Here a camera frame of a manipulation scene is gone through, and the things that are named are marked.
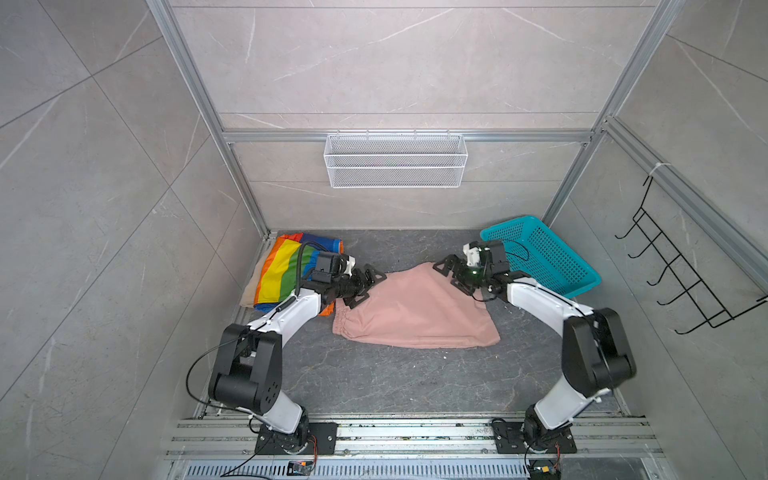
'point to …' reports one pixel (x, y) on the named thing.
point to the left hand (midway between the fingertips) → (379, 279)
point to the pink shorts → (419, 307)
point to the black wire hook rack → (680, 276)
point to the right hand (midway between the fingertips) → (441, 270)
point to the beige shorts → (249, 295)
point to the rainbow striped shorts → (279, 278)
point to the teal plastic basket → (531, 246)
